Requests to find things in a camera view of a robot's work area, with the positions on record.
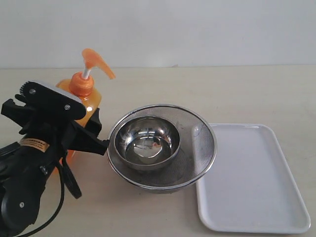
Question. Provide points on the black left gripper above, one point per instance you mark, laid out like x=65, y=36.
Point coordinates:
x=49, y=135

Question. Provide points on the orange pump soap bottle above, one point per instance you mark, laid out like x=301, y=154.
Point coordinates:
x=82, y=84

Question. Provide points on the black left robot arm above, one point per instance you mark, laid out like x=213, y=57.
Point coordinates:
x=22, y=183

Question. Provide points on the small stainless steel bowl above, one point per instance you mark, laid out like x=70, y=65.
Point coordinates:
x=147, y=143

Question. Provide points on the steel mesh strainer basket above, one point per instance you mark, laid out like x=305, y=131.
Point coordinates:
x=196, y=155

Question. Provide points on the white plastic tray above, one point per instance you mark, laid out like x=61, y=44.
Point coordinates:
x=250, y=187

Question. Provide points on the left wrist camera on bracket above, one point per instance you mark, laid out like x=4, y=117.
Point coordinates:
x=52, y=99

